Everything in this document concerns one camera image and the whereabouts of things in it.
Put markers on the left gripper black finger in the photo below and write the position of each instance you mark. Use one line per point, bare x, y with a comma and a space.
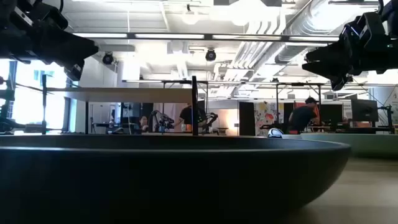
74, 68
77, 48

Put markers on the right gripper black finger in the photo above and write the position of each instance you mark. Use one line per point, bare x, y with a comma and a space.
335, 53
335, 71

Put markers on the light mint green round plate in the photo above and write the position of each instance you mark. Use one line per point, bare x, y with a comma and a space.
367, 144

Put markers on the black round plate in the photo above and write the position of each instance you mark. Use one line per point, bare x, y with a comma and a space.
155, 180

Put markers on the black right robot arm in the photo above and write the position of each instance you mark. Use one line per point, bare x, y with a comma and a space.
391, 12

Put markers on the black background robot arm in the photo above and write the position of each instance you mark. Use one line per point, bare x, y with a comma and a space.
163, 121
211, 118

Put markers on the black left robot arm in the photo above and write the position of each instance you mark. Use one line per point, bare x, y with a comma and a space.
4, 12

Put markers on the black ceiling spotlight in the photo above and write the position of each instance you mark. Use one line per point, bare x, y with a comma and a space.
210, 55
108, 58

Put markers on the black background monitor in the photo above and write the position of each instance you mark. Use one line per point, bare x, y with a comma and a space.
364, 110
331, 113

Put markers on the person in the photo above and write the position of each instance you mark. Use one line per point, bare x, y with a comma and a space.
187, 115
143, 123
301, 117

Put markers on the black equipment stand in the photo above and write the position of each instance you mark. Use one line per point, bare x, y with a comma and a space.
7, 93

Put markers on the colourful floral poster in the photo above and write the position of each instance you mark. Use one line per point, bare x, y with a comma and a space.
264, 116

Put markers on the overhead light bar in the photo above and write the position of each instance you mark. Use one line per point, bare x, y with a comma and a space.
169, 36

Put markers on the black partition panel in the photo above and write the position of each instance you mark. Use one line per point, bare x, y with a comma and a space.
247, 118

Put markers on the round white ceiling lamp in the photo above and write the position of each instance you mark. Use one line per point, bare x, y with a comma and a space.
190, 17

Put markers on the black background rig frame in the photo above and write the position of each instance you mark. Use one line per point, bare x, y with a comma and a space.
180, 81
298, 84

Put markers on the silver ventilation duct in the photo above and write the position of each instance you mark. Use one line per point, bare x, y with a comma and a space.
292, 53

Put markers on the wooden shelf with black frame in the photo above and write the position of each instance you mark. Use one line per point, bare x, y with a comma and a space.
124, 95

